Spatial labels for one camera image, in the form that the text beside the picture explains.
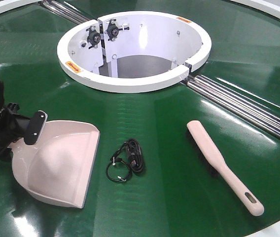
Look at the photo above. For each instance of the steel rollers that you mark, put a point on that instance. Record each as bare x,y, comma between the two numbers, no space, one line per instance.
65,11
244,107

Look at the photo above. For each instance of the steel rollers top left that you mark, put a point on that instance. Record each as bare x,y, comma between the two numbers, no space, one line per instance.
65,11

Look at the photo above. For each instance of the right black bearing unit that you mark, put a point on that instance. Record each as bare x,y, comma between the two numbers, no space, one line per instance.
113,29

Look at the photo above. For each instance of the black bearing unit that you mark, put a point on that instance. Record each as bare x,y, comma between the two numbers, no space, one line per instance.
94,38
113,29

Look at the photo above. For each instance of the steel rollers right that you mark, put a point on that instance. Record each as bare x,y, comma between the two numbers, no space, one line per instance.
244,107

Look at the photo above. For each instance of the pink hand brush black bristles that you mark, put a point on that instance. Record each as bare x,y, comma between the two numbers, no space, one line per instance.
214,158

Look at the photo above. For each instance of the black cable pack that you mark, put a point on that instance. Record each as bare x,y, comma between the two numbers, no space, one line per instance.
134,155

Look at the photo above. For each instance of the left black bearing unit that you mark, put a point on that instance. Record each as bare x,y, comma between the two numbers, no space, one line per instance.
94,38

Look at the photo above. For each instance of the white outer rim right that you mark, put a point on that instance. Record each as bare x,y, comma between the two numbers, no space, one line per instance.
262,5

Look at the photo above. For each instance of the pink plastic dustpan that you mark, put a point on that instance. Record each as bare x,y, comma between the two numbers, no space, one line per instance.
57,168

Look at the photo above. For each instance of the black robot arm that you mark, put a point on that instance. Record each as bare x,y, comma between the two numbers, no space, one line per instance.
14,126

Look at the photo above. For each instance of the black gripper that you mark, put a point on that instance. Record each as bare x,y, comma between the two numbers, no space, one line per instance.
14,126

